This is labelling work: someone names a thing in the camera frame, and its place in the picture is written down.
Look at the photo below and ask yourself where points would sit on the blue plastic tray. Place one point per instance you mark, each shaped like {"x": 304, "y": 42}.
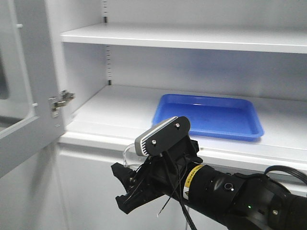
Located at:
{"x": 217, "y": 117}

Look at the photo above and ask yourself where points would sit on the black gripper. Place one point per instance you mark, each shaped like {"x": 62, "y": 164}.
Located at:
{"x": 157, "y": 176}

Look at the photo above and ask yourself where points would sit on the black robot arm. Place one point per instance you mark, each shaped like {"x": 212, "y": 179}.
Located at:
{"x": 237, "y": 201}

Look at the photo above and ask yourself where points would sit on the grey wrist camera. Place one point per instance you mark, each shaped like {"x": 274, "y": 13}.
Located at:
{"x": 162, "y": 136}

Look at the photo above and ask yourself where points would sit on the grey cabinet door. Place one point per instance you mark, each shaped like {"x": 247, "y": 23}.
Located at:
{"x": 28, "y": 83}

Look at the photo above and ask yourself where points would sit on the clear glass beaker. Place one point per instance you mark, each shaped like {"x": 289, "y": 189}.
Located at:
{"x": 130, "y": 157}

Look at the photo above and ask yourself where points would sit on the white upper cabinet shelf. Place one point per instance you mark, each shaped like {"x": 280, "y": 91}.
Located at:
{"x": 191, "y": 37}

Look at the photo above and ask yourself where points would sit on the metal door hinge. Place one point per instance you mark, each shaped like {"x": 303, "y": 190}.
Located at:
{"x": 56, "y": 103}

